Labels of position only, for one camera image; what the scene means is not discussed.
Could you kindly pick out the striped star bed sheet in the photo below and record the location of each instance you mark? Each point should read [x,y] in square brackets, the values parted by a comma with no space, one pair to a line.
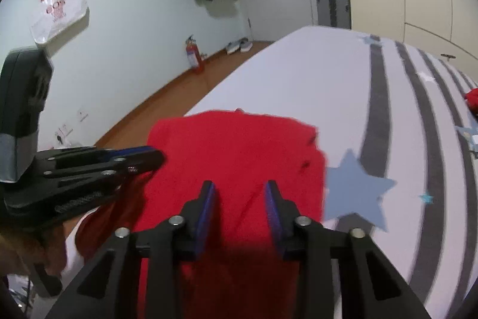
[298,80]

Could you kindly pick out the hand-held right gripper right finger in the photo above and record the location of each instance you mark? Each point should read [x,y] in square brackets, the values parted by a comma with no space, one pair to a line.
[272,207]

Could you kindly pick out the white wall outlet with plug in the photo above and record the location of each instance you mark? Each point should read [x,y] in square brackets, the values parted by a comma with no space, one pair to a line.
[64,134]

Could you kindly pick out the red fire extinguisher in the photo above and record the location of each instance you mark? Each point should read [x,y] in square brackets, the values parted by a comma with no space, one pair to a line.
[194,57]

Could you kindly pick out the grey sneaker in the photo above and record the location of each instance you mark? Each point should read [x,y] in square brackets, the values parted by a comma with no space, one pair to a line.
[233,47]
[246,44]

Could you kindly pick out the grey suitcase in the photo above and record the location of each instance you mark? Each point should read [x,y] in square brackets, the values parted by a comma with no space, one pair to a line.
[333,7]

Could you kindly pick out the red pants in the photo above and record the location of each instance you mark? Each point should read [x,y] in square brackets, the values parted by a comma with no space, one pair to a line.
[231,154]

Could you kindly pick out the red long-sleeve top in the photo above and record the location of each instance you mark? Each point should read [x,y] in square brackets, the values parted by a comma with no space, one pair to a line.
[472,99]

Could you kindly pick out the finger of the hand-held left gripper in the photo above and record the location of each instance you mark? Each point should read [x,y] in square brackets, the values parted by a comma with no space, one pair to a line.
[86,151]
[74,188]

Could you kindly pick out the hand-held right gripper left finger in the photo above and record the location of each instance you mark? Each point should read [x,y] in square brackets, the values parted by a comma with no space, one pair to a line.
[207,207]

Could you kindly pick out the printed plastic bag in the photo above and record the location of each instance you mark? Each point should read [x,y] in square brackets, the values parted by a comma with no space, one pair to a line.
[59,16]

